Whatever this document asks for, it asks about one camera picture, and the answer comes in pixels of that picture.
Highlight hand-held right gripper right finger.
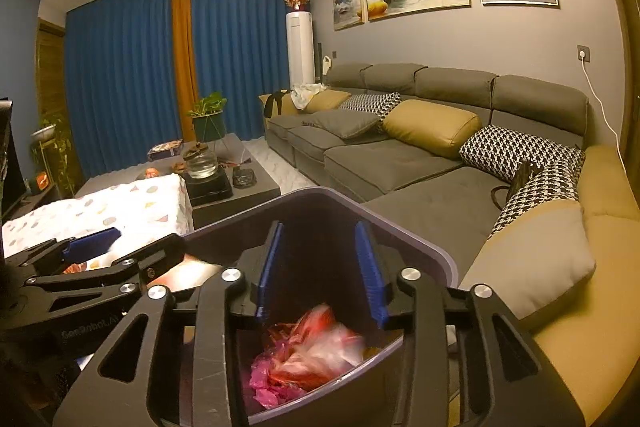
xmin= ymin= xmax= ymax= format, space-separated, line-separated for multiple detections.
xmin=354 ymin=221 xmax=586 ymax=427

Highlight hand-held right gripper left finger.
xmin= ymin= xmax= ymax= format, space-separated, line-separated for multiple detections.
xmin=52 ymin=221 xmax=286 ymax=427

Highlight dark grey cushion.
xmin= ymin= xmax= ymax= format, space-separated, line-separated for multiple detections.
xmin=302 ymin=109 xmax=383 ymax=140

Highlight black ornament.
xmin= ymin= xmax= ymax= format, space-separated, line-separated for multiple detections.
xmin=231 ymin=167 xmax=258 ymax=188

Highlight large houndstooth cushion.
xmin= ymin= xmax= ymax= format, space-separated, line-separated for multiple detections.
xmin=459 ymin=124 xmax=586 ymax=185

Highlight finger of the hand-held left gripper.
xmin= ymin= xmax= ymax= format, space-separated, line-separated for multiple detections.
xmin=5 ymin=227 xmax=122 ymax=280
xmin=25 ymin=233 xmax=187 ymax=308

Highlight white standing air conditioner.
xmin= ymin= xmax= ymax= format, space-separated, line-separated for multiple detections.
xmin=285 ymin=11 xmax=317 ymax=88

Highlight dark grey coffee table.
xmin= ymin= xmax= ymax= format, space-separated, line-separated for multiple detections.
xmin=75 ymin=133 xmax=282 ymax=230

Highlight wooden door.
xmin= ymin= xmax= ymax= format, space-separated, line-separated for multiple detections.
xmin=35 ymin=19 xmax=68 ymax=148

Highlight patterned white tablecloth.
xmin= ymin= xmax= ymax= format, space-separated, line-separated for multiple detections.
xmin=0 ymin=172 xmax=195 ymax=278

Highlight glass teapot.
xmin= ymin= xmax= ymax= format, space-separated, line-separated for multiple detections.
xmin=182 ymin=142 xmax=221 ymax=180

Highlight red snack bag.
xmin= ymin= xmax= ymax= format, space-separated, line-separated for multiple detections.
xmin=150 ymin=254 xmax=223 ymax=295

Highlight potted plant on stand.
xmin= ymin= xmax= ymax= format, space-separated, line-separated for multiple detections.
xmin=187 ymin=92 xmax=228 ymax=142

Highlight black television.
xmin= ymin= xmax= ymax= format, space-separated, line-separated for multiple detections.
xmin=0 ymin=97 xmax=28 ymax=212

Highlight orange curtain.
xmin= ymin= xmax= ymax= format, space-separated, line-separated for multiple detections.
xmin=171 ymin=0 xmax=200 ymax=142

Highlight grey sofa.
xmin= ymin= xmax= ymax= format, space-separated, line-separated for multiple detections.
xmin=257 ymin=63 xmax=640 ymax=427

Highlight light grey cushion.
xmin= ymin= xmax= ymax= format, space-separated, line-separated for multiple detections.
xmin=456 ymin=202 xmax=598 ymax=320

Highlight white cable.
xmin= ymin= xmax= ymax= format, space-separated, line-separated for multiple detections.
xmin=582 ymin=57 xmax=622 ymax=148

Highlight blue curtain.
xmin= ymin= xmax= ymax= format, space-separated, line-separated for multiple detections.
xmin=191 ymin=0 xmax=293 ymax=140
xmin=65 ymin=0 xmax=183 ymax=178

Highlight red and white wrapper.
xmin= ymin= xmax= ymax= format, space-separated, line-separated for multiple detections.
xmin=267 ymin=304 xmax=366 ymax=390

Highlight grey plastic bin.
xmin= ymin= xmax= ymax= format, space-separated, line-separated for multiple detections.
xmin=142 ymin=187 xmax=458 ymax=426

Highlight black garment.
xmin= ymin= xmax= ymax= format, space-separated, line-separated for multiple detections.
xmin=264 ymin=91 xmax=293 ymax=118

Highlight trailing plant in white pot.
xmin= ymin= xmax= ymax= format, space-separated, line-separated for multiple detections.
xmin=30 ymin=114 xmax=76 ymax=198

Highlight flat printed box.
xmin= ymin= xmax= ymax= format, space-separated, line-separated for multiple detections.
xmin=147 ymin=139 xmax=183 ymax=158

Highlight white cloth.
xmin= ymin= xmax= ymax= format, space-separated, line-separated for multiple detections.
xmin=291 ymin=83 xmax=326 ymax=110

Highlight small mustard cushion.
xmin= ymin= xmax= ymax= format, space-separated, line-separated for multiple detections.
xmin=302 ymin=89 xmax=353 ymax=114

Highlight grey television cabinet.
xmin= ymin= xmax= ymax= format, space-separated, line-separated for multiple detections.
xmin=10 ymin=184 xmax=61 ymax=220

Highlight large mustard cushion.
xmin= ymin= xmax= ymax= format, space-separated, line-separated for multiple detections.
xmin=382 ymin=99 xmax=483 ymax=158

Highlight pink plastic bag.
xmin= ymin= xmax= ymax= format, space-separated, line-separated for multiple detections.
xmin=249 ymin=347 xmax=311 ymax=410

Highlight small houndstooth cushion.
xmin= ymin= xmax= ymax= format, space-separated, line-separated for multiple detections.
xmin=340 ymin=92 xmax=403 ymax=120

